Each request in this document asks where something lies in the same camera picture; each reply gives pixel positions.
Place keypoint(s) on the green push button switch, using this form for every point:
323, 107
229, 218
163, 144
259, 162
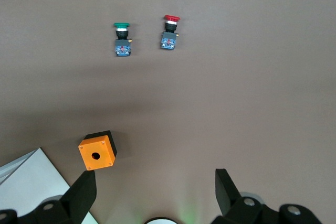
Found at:
122, 48

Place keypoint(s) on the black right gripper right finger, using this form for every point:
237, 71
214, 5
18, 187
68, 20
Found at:
231, 200

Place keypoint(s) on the red push button switch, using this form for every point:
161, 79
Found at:
168, 41

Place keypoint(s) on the white drawer cabinet housing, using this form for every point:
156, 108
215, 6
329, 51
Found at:
31, 176

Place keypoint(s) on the orange button enclosure box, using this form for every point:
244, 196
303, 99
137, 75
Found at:
105, 148

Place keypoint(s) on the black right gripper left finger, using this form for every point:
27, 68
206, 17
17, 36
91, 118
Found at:
78, 197

